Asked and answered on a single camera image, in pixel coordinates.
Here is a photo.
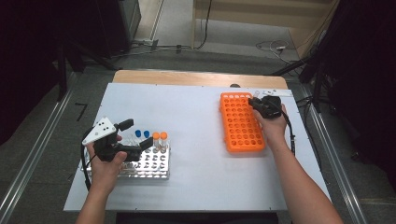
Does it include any grey floor cable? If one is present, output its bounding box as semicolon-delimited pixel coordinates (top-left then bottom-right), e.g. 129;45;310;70
110;43;194;60

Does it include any metal test tube rack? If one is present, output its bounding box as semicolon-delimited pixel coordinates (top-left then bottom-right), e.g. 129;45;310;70
81;136;172;181

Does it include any white floor cable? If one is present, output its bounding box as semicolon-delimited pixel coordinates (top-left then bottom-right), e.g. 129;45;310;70
255;39;297;64

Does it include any orange plastic test tube rack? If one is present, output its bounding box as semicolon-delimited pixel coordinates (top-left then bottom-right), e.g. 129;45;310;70
219;91;267;154

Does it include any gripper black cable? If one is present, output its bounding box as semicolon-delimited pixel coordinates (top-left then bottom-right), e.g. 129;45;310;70
279;105;297;157
79;127;95;192

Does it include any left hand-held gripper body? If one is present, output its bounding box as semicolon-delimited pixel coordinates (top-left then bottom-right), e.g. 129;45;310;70
81;116;144;162

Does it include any black curtain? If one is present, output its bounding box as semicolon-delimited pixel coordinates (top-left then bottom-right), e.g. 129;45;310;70
0;0;106;146
306;0;396;190

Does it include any metal floor rail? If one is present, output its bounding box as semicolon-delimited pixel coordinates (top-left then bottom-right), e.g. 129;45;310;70
0;72;78;224
298;83;369;224

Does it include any black metal stand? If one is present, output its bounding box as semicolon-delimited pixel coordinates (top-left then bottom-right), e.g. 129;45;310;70
270;55;332;114
55;40;120;103

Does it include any person's dark clothing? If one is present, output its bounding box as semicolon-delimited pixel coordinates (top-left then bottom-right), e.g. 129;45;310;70
115;212;292;224

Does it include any person's left hand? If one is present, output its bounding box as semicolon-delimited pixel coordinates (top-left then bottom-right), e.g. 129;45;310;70
86;144;129;195

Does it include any dark cabinet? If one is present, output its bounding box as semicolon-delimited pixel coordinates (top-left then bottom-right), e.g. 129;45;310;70
96;0;142;58

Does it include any orange-capped test tube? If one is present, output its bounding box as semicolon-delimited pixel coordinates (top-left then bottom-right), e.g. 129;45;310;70
160;131;169;153
152;132;162;153

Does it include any black floor cable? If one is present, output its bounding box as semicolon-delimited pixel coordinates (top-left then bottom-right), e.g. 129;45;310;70
191;0;214;50

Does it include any person's right hand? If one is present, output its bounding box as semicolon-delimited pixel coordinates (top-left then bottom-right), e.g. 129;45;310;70
252;103;290;153

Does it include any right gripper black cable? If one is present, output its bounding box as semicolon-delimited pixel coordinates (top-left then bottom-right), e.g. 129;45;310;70
279;105;297;157

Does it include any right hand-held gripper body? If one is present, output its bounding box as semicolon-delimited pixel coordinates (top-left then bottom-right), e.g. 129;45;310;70
256;89;294;120

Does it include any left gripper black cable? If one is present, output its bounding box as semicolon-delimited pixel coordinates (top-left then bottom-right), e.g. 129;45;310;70
79;127;95;192

